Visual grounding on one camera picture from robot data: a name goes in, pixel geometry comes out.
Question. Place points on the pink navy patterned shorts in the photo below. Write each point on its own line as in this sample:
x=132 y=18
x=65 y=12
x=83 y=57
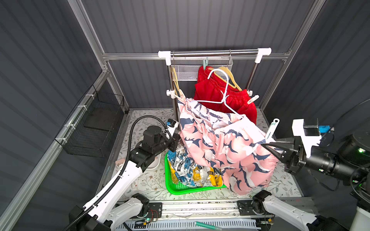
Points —
x=227 y=142

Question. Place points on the white clothespin on red shorts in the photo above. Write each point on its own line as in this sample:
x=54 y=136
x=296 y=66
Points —
x=253 y=99

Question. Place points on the pink clothespin by tray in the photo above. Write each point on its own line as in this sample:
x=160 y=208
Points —
x=120 y=162

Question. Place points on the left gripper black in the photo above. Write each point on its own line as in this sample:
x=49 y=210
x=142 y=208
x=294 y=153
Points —
x=174 y=141

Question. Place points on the green marker pen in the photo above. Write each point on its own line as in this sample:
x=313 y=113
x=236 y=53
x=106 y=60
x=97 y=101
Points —
x=208 y=226

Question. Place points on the black wire wall basket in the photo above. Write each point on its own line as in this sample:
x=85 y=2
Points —
x=93 y=130

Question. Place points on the green plastic basket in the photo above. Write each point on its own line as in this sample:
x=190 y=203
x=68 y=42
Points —
x=180 y=189

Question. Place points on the steel clothes rack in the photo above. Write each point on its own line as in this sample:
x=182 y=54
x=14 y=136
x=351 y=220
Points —
x=215 y=85

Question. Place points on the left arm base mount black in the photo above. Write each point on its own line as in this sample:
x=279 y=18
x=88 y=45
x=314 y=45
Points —
x=152 y=211

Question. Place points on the yellow hanger of printed shorts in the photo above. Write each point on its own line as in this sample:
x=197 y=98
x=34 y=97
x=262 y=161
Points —
x=178 y=92

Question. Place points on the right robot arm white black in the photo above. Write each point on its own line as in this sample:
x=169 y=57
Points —
x=351 y=165

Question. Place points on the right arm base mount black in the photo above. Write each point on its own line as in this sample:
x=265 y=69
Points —
x=245 y=207

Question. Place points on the green clothespin on rack top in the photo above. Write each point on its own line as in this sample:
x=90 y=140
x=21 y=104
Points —
x=205 y=63

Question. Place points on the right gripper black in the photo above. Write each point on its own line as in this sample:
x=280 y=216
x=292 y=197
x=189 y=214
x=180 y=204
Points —
x=293 y=157

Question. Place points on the white wire mesh basket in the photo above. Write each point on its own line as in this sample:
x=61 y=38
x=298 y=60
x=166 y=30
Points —
x=187 y=67

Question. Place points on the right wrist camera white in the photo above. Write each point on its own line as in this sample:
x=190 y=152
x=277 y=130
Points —
x=309 y=132

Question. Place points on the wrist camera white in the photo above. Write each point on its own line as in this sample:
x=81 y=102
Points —
x=309 y=132
x=171 y=126

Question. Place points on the yellow hanger of red shorts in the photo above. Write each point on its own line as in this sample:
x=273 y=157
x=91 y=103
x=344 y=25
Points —
x=224 y=63

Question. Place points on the white plastic tray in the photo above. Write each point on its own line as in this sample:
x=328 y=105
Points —
x=155 y=164

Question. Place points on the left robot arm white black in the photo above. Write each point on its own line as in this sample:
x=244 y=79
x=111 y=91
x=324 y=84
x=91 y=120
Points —
x=102 y=213

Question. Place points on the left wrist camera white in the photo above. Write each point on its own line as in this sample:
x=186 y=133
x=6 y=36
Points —
x=171 y=126

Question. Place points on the red shorts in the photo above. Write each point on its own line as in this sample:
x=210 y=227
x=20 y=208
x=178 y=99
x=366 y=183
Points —
x=225 y=92

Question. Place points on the blue yellow white printed shorts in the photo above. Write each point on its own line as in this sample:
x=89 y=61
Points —
x=185 y=170

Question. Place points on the light green clothespin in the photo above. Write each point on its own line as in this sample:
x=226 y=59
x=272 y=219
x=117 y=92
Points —
x=272 y=128

